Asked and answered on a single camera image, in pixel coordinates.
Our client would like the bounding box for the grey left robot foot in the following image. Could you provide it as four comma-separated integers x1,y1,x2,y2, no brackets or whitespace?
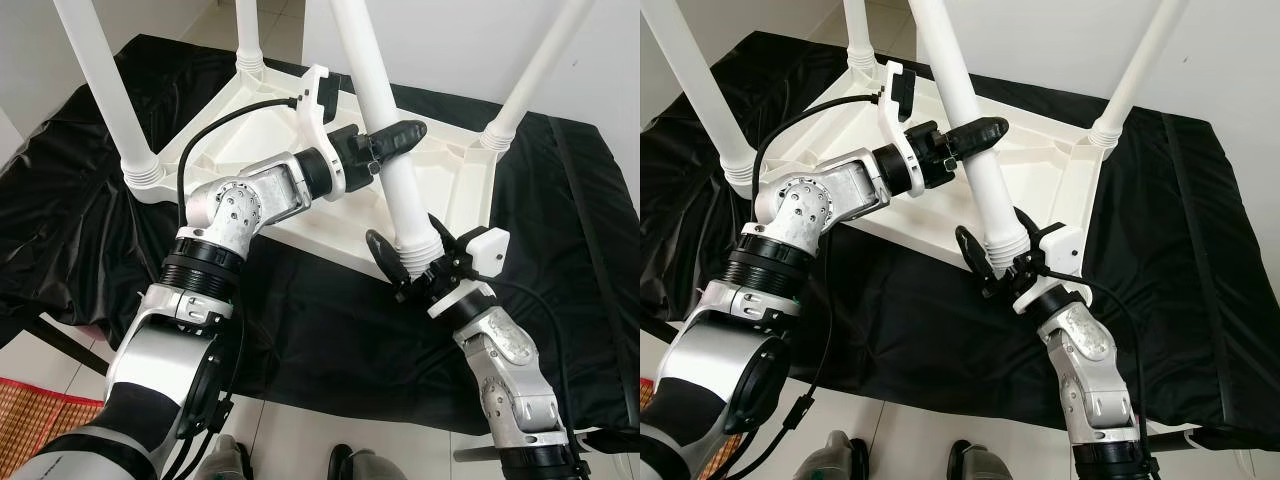
800,432,866,480
195,435,251,480

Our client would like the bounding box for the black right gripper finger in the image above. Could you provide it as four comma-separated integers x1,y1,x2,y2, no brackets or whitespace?
1012,208,1046,256
365,228,411,291
955,225,996,286
428,213,463,263

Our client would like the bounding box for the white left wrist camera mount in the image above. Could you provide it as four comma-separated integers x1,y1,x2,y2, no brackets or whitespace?
878,60,926,191
295,65,346,196

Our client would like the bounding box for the white plastic children table top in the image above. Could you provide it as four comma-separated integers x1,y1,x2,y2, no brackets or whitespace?
125,55,511,291
725,50,1121,286

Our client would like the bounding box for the grey robot foot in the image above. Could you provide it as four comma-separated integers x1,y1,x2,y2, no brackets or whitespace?
945,440,1011,480
330,445,406,480
195,435,251,480
800,432,866,480

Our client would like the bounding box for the grey right robot foot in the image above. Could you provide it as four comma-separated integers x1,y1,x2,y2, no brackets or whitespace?
945,440,1011,480
330,445,406,480

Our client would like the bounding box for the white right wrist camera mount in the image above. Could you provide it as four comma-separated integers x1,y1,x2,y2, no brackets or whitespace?
1012,225,1091,316
428,228,511,321

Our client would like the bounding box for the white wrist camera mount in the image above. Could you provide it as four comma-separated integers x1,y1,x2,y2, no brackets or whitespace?
428,228,511,321
1012,225,1091,316
295,65,346,196
878,60,926,191

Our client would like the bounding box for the white plastic table leg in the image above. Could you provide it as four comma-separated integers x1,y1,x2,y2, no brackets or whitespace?
640,0,761,189
905,0,1031,269
235,0,266,76
1088,0,1191,149
328,0,446,271
52,0,166,191
482,0,596,151
843,0,876,73

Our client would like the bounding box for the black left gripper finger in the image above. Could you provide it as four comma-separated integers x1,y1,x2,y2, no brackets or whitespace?
365,120,429,161
945,117,1011,159

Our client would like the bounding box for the black table cloth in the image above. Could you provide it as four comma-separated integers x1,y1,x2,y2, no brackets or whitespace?
640,32,1280,441
0,35,641,436

